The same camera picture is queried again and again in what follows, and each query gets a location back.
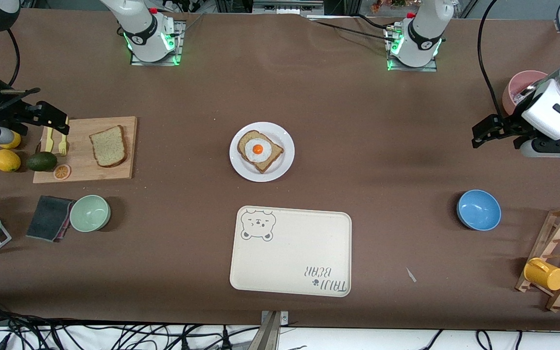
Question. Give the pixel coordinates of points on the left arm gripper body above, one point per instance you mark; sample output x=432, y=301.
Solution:
x=512, y=126

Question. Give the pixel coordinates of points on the plain brown bread slice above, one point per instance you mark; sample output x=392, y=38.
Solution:
x=109, y=146

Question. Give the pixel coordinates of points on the white round plate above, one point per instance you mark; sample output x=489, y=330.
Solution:
x=241, y=167

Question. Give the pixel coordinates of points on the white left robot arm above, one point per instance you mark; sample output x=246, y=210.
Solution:
x=423, y=34

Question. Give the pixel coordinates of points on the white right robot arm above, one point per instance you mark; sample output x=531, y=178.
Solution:
x=144, y=39

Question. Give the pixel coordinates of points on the yellow plastic knife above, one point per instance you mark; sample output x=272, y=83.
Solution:
x=48, y=143

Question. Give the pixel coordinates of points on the yellow plastic fork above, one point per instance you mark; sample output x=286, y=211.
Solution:
x=63, y=146

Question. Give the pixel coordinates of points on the yellow lemon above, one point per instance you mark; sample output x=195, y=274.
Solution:
x=6, y=161
x=17, y=140

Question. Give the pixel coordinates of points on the wooden cutting board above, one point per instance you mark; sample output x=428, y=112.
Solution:
x=78, y=146

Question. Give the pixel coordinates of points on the metal scoop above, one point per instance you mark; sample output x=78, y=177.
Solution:
x=529, y=91

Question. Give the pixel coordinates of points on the clear ice cube pile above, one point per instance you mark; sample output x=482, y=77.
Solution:
x=519, y=99

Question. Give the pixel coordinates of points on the pink bowl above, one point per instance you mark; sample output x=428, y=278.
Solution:
x=509, y=97

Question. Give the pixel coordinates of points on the dark green avocado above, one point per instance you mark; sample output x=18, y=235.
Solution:
x=42, y=161

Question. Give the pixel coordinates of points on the orange slice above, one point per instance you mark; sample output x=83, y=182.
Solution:
x=62, y=172

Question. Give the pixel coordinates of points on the blue bowl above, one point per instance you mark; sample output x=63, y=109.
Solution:
x=479, y=210

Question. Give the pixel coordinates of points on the dark grey sponge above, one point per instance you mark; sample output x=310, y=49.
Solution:
x=49, y=218

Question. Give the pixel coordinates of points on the pale green bowl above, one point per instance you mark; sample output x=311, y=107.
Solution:
x=90, y=213

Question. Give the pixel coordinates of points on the yellow mug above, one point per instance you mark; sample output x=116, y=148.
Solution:
x=545, y=274

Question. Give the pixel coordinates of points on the fried egg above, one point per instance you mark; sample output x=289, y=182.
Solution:
x=258, y=149

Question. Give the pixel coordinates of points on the bread slice under egg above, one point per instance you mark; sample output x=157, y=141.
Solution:
x=265, y=166

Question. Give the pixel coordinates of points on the cream bear print tray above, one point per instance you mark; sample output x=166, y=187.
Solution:
x=289, y=253

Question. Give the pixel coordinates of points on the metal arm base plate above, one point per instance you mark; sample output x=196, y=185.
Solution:
x=179, y=34
x=413, y=69

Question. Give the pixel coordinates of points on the aluminium frame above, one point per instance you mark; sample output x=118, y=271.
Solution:
x=287, y=7

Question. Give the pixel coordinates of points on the metal stand bracket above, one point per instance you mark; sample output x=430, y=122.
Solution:
x=270, y=333

